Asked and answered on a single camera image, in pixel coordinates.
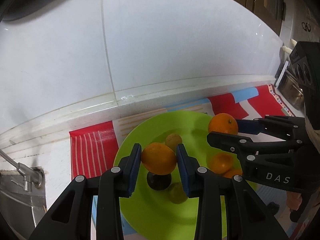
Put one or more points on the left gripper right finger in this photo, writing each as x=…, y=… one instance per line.
x=247, y=217

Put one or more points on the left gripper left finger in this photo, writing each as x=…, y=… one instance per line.
x=70, y=215

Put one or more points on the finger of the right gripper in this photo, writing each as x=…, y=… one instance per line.
x=286, y=151
x=282, y=127

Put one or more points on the small orange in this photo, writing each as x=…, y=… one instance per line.
x=233, y=172

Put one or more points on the large orange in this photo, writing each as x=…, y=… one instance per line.
x=223, y=123

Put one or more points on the tan round fruit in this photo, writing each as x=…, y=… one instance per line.
x=173, y=140

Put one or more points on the green lime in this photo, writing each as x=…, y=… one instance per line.
x=176, y=193

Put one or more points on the person's right hand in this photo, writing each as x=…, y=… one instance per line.
x=293, y=200

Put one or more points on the steel pot on rack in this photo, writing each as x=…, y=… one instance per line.
x=291, y=91

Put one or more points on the stainless steel sink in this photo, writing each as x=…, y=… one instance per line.
x=21, y=209

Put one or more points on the thin gooseneck faucet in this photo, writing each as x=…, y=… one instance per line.
x=31, y=176

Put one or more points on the colourful patchwork table mat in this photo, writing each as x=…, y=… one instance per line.
x=94, y=148

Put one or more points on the green plate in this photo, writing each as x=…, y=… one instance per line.
x=150, y=212

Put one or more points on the white handled pans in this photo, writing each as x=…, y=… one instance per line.
x=289, y=49

